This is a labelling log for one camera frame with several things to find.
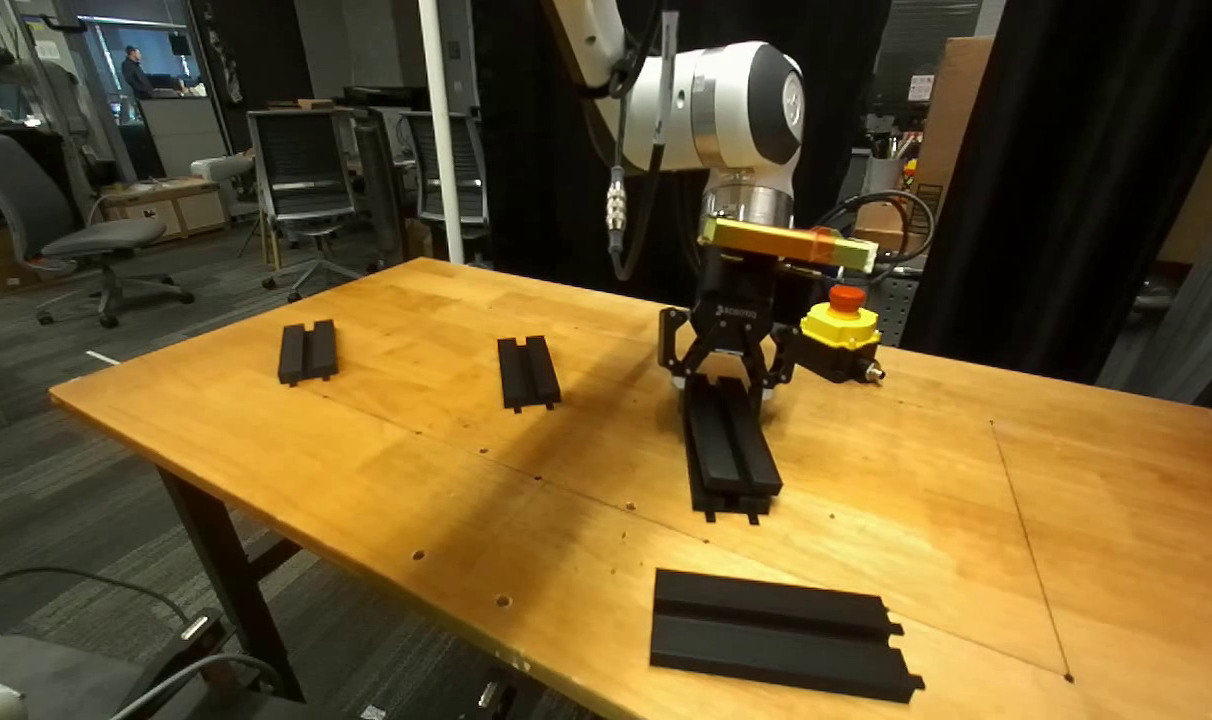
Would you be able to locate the grey office chair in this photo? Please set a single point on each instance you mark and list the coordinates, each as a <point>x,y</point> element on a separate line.
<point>45,224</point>

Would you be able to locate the white vertical pole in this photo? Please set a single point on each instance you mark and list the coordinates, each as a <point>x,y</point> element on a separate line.
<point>440,126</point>

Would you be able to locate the long black track piece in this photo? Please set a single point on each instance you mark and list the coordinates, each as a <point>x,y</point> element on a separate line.
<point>728,462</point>
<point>782,633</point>

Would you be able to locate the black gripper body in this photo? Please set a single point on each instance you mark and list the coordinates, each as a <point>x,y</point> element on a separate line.
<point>744,306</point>

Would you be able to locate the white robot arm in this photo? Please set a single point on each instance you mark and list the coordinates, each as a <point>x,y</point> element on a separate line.
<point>728,113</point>

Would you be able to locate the short black track piece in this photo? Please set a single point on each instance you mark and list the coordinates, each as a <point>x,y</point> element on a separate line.
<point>526,374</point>
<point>309,355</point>

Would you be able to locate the mesh back office chair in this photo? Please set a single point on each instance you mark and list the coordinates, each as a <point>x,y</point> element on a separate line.
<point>306,194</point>

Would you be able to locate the black curtain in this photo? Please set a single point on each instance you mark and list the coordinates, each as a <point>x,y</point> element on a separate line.
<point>548,157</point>

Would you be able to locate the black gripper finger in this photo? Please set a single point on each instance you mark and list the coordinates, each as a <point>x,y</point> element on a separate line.
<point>693,383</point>
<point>765,400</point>

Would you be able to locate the wooden table black legs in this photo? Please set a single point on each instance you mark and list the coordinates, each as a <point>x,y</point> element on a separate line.
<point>1040,545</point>

